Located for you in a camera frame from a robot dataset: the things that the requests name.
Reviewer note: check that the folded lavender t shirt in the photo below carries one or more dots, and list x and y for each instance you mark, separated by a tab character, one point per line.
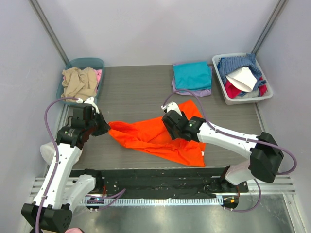
192	93

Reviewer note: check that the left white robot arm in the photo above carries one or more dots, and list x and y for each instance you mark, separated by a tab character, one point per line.
53	206

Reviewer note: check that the white garment in basket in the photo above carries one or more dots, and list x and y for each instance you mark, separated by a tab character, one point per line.
242	78

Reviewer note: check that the beige crumpled shirt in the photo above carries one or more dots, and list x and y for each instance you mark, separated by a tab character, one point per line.
79	83

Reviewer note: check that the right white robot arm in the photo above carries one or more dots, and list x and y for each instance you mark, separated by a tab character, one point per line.
263	158

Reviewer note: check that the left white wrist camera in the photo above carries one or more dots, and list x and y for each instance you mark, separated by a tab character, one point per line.
90	101

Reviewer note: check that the red garment in basket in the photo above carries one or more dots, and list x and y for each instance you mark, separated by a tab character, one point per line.
235	93

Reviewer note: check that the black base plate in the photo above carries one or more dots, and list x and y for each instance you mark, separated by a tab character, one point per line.
165	183

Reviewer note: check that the white mesh bag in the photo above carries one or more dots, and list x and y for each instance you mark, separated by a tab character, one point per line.
47	151

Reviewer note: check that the blue checkered garment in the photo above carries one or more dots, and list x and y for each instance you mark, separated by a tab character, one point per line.
229	64

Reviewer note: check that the white plastic basket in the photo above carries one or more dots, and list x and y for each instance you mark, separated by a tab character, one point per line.
216	59

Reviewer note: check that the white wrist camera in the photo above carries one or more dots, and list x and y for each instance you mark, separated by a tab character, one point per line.
90	101
172	106

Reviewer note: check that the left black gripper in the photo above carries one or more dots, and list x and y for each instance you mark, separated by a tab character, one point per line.
97	124

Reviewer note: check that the pink garment in basket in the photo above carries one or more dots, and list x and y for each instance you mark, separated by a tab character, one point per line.
99	76

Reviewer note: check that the pink cloth at bottom edge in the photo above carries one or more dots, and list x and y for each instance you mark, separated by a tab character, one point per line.
74	230

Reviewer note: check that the orange t shirt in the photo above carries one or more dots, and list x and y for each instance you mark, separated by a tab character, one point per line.
151	137

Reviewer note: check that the white slotted cable duct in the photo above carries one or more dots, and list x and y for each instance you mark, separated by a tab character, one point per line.
153	202

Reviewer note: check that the folded teal t shirt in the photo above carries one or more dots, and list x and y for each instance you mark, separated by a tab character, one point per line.
193	75

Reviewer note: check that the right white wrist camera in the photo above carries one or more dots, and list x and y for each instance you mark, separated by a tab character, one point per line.
172	106

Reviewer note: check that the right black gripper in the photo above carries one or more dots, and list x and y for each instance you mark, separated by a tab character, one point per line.
171	124

